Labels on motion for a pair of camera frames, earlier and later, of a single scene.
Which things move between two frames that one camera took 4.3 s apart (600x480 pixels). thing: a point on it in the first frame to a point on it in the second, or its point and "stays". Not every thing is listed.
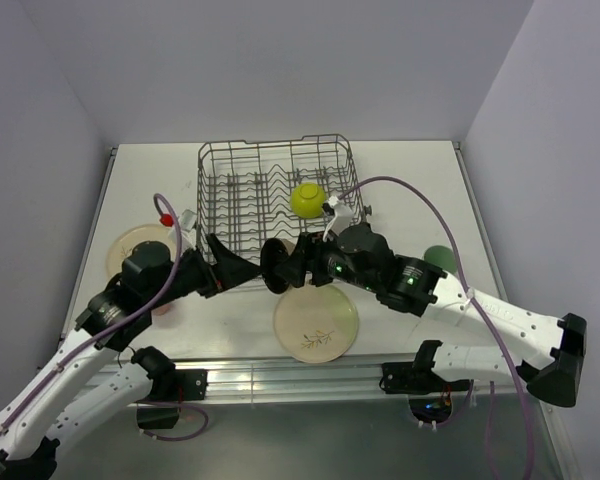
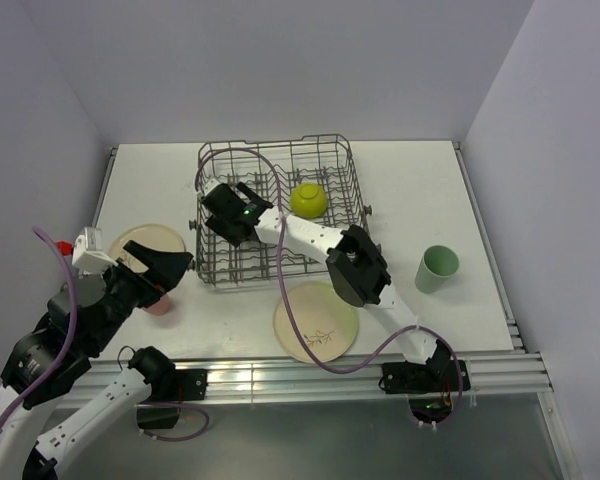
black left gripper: x=228 y=272 to x=165 y=270
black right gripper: x=307 y=255 to x=221 y=227
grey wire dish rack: x=250 y=194 stays
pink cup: x=161 y=309 stays
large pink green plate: x=317 y=324 stays
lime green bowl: x=307 y=199 stays
